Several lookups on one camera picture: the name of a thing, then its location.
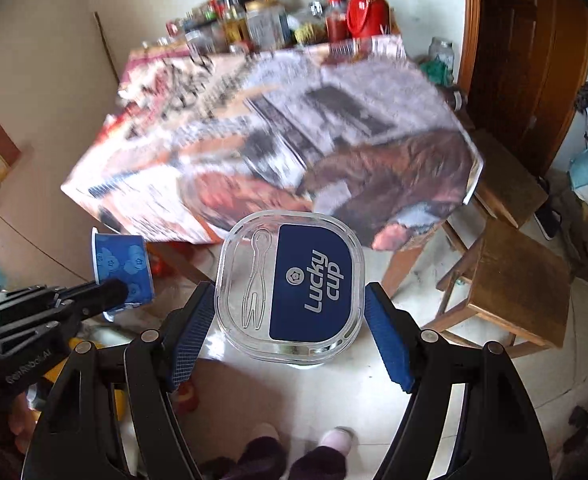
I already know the person's leg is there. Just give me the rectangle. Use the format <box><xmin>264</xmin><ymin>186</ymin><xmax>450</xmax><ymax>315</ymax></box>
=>
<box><xmin>291</xmin><ymin>447</ymin><xmax>349</xmax><ymax>480</ymax></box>
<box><xmin>201</xmin><ymin>435</ymin><xmax>287</xmax><ymax>480</ymax></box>

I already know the pink slipper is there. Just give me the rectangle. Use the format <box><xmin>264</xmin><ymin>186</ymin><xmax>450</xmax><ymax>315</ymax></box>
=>
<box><xmin>320</xmin><ymin>427</ymin><xmax>359</xmax><ymax>453</ymax></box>

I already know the glass jar with silver lid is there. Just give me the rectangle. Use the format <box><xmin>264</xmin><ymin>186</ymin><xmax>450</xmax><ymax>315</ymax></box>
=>
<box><xmin>428</xmin><ymin>36</ymin><xmax>455</xmax><ymax>68</ymax></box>

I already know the clear lid with blue label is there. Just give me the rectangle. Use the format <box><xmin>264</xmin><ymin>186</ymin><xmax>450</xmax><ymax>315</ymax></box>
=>
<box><xmin>215</xmin><ymin>210</ymin><xmax>365</xmax><ymax>363</ymax></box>

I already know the wooden door frame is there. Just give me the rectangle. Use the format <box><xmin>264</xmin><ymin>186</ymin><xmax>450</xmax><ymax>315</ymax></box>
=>
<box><xmin>451</xmin><ymin>0</ymin><xmax>588</xmax><ymax>181</ymax></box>

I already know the person's left leg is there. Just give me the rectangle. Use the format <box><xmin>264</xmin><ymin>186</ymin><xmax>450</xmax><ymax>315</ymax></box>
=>
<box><xmin>201</xmin><ymin>435</ymin><xmax>287</xmax><ymax>480</ymax></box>

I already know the jar with black lid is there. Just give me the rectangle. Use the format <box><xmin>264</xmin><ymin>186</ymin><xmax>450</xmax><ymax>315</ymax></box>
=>
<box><xmin>185</xmin><ymin>20</ymin><xmax>215</xmax><ymax>53</ymax></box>

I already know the plastic jar with gold lid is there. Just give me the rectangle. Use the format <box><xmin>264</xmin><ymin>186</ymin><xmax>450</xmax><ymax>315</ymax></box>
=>
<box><xmin>246</xmin><ymin>0</ymin><xmax>289</xmax><ymax>48</ymax></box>

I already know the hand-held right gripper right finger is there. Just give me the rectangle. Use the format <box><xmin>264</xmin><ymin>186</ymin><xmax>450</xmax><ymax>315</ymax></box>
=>
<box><xmin>364</xmin><ymin>282</ymin><xmax>550</xmax><ymax>480</ymax></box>

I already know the green net bag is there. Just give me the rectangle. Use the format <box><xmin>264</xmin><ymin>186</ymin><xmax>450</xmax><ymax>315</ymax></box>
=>
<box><xmin>420</xmin><ymin>59</ymin><xmax>450</xmax><ymax>86</ymax></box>

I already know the printed tablecloth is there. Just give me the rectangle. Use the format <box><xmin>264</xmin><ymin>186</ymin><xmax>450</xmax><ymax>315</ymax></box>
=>
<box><xmin>60</xmin><ymin>35</ymin><xmax>485</xmax><ymax>251</ymax></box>

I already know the dark wooden door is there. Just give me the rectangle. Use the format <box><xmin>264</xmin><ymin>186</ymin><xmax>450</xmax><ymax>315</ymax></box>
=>
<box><xmin>469</xmin><ymin>0</ymin><xmax>588</xmax><ymax>176</ymax></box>

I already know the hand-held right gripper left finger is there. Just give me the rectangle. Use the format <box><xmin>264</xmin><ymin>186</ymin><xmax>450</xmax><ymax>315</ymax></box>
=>
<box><xmin>21</xmin><ymin>280</ymin><xmax>217</xmax><ymax>480</ymax></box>

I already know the red thermos flask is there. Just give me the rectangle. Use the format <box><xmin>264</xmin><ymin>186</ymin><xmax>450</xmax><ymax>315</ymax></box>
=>
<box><xmin>346</xmin><ymin>0</ymin><xmax>389</xmax><ymax>38</ymax></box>

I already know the clear bottle with yellow label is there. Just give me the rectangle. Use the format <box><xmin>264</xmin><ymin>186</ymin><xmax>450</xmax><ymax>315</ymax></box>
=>
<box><xmin>221</xmin><ymin>0</ymin><xmax>249</xmax><ymax>46</ymax></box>

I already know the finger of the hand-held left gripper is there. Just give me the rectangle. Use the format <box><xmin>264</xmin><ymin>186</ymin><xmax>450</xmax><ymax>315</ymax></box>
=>
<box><xmin>0</xmin><ymin>285</ymin><xmax>74</xmax><ymax>311</ymax></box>
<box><xmin>38</xmin><ymin>279</ymin><xmax>129</xmax><ymax>328</ymax></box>

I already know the person's right leg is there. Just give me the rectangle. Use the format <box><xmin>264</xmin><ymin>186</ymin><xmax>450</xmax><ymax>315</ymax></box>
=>
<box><xmin>291</xmin><ymin>447</ymin><xmax>349</xmax><ymax>480</ymax></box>

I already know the yellow scouring ball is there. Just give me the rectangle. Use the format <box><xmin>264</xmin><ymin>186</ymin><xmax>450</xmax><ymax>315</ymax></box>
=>
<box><xmin>294</xmin><ymin>24</ymin><xmax>325</xmax><ymax>45</ymax></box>

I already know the blue paper cup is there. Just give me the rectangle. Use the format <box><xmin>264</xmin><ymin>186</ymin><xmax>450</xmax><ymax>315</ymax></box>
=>
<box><xmin>90</xmin><ymin>227</ymin><xmax>155</xmax><ymax>322</ymax></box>

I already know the red sauce bottle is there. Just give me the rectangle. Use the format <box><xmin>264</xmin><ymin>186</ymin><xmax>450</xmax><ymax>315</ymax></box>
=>
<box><xmin>325</xmin><ymin>0</ymin><xmax>349</xmax><ymax>43</ymax></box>

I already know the glass jar with dark contents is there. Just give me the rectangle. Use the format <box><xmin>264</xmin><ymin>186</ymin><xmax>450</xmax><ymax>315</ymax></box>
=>
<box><xmin>446</xmin><ymin>87</ymin><xmax>470</xmax><ymax>111</ymax></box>

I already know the person's left hand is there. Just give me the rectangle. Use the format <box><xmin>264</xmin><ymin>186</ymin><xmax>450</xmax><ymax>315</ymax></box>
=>
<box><xmin>6</xmin><ymin>391</ymin><xmax>42</xmax><ymax>453</ymax></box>

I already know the black white shoe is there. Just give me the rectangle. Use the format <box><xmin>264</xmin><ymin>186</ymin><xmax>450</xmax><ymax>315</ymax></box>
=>
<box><xmin>534</xmin><ymin>207</ymin><xmax>562</xmax><ymax>241</ymax></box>

